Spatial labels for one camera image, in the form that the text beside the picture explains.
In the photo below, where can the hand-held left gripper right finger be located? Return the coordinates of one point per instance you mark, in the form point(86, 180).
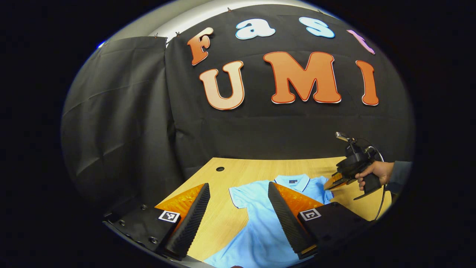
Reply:
point(286, 223)

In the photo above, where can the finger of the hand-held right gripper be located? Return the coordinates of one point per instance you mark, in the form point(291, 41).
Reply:
point(334, 182)

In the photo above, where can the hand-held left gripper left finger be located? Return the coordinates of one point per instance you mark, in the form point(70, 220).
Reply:
point(191, 223)

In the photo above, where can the light blue T-shirt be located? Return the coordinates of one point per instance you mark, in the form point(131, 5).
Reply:
point(256, 223)

